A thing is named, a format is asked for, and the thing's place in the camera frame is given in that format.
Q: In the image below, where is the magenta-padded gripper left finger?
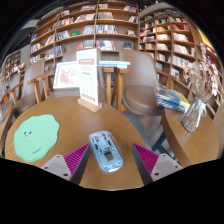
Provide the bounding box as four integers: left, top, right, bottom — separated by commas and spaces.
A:
41, 143, 92, 186

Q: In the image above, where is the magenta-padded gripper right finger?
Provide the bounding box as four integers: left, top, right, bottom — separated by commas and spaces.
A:
132, 143, 184, 185

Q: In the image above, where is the transparent blue computer mouse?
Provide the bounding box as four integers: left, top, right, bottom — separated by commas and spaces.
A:
88, 130, 125, 173

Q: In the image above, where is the green blob-shaped mouse pad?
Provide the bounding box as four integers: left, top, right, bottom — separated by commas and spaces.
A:
13, 114, 61, 163

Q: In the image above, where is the stack of colourful books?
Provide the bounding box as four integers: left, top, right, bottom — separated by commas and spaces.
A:
155, 87, 191, 114

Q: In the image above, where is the beige armchair with wooden arms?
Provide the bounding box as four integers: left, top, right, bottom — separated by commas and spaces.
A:
13, 59, 56, 118
118, 49, 164, 117
28, 49, 122, 112

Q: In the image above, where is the glass vase with dried flowers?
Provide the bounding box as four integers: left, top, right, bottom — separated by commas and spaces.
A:
181, 43, 224, 134

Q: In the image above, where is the white sign on wooden stand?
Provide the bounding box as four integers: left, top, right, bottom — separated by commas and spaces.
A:
76, 48, 103, 113

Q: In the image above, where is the white framed pink picture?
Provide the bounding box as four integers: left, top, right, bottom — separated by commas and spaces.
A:
52, 60, 80, 90

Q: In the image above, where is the stack of light blue books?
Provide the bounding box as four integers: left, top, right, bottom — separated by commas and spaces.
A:
98, 60, 131, 70

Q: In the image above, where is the small distant book shelf unit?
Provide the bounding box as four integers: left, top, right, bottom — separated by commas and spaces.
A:
2, 50, 22, 81

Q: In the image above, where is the curved wooden book shelf unit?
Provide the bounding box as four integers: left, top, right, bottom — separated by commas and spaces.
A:
138, 8, 224, 101

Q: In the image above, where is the white hanging ceiling panel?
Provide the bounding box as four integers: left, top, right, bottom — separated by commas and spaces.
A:
23, 19, 39, 29

